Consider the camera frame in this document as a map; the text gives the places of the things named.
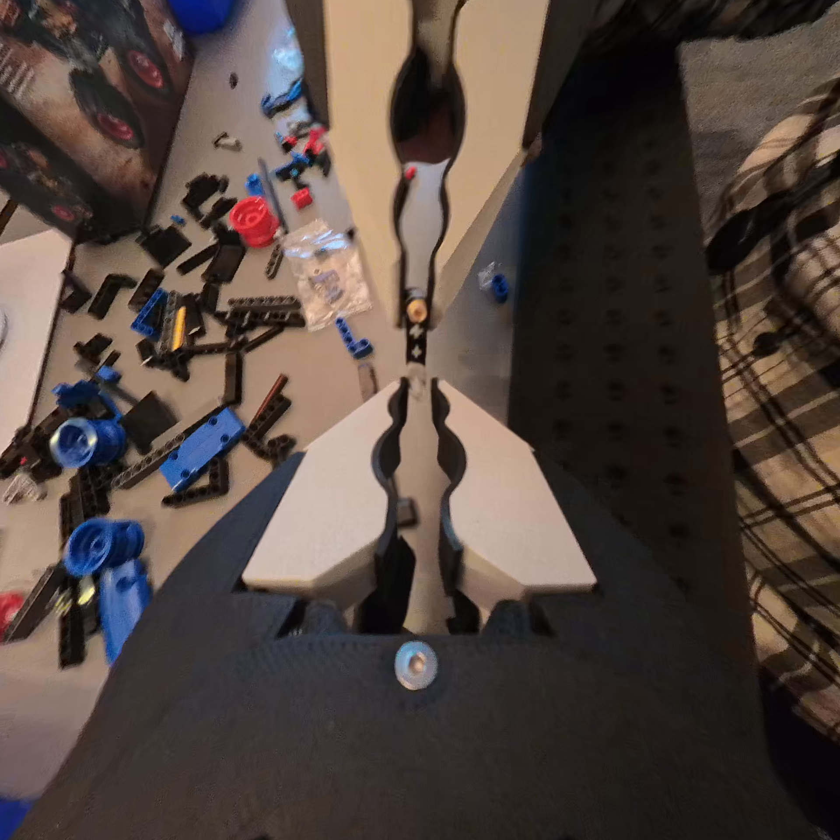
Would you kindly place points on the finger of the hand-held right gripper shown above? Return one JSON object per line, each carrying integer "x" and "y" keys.
{"x": 499, "y": 98}
{"x": 361, "y": 98}

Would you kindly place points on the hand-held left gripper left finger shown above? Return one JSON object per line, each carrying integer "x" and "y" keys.
{"x": 308, "y": 525}

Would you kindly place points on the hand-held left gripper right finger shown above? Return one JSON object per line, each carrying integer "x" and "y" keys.
{"x": 518, "y": 525}

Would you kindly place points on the long black holed beam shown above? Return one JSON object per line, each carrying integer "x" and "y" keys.
{"x": 417, "y": 341}

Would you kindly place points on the blue two-hole toy link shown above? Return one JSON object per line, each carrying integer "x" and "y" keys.
{"x": 501, "y": 289}

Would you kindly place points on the person's right forearm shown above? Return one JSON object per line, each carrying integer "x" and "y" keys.
{"x": 722, "y": 16}

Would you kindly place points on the red two-hole toy link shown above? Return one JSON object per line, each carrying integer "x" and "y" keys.
{"x": 302, "y": 199}

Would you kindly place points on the grey desk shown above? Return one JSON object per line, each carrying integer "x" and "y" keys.
{"x": 308, "y": 394}

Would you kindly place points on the pile of small coloured pins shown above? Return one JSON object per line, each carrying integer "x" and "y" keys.
{"x": 302, "y": 151}

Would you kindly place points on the empty clear plastic bag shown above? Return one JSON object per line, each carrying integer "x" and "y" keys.
{"x": 287, "y": 52}

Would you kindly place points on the long black toy axle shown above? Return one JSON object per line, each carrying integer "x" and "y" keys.
{"x": 272, "y": 197}

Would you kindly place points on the blue square toy panel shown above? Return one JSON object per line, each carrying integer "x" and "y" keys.
{"x": 200, "y": 446}

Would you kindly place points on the brown toy axle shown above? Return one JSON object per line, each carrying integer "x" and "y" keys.
{"x": 275, "y": 394}

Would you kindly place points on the blue wedge toy piece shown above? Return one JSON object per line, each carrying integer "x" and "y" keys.
{"x": 254, "y": 185}

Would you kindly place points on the black and grey pin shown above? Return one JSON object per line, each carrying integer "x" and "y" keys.
{"x": 226, "y": 141}

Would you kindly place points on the red toy wheel hub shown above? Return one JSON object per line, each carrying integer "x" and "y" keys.
{"x": 253, "y": 220}
{"x": 10, "y": 613}

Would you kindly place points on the small clear plastic scrap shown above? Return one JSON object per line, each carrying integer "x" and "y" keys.
{"x": 485, "y": 274}

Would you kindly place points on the small black angled connector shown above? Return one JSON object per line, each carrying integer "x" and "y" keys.
{"x": 220, "y": 211}

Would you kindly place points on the blue storage bin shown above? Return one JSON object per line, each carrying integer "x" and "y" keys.
{"x": 200, "y": 13}

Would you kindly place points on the short dark grey beam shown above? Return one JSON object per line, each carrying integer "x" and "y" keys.
{"x": 274, "y": 260}

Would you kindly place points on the large black angled connector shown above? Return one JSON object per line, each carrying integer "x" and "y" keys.
{"x": 203, "y": 193}

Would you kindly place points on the blue holed toy beam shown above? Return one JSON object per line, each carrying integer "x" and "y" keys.
{"x": 354, "y": 338}

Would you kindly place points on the blue long tube connector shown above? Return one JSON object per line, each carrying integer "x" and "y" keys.
{"x": 124, "y": 610}

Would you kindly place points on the blue toy wheel hub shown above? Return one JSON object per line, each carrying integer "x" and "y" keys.
{"x": 102, "y": 546}
{"x": 85, "y": 441}

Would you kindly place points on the black curved toy panel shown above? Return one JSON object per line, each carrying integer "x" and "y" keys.
{"x": 224, "y": 262}

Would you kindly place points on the black dimpled mat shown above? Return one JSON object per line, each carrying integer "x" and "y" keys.
{"x": 610, "y": 328}

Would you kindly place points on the stack of black toy beams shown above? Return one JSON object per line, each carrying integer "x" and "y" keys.
{"x": 262, "y": 308}

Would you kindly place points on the yellow toy axle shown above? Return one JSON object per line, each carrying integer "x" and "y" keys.
{"x": 178, "y": 327}

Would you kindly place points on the black flat toy panel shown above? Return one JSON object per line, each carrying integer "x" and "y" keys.
{"x": 165, "y": 244}

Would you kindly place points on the monster truck toy set box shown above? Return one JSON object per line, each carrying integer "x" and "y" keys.
{"x": 85, "y": 98}

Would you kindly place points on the black ribbed toy block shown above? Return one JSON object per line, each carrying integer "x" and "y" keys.
{"x": 36, "y": 600}

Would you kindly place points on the black and blue chassis assembly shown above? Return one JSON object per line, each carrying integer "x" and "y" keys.
{"x": 39, "y": 433}

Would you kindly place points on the clear toy piece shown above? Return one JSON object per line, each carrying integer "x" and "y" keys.
{"x": 23, "y": 487}

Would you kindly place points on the person's plaid shirt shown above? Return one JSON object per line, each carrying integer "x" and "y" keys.
{"x": 787, "y": 394}

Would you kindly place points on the white booklet stand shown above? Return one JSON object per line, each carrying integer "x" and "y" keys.
{"x": 26, "y": 315}

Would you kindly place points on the blue bin with square tag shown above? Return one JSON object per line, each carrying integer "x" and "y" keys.
{"x": 13, "y": 817}

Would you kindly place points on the blue open frame beam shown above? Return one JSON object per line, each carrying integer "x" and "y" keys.
{"x": 149, "y": 313}

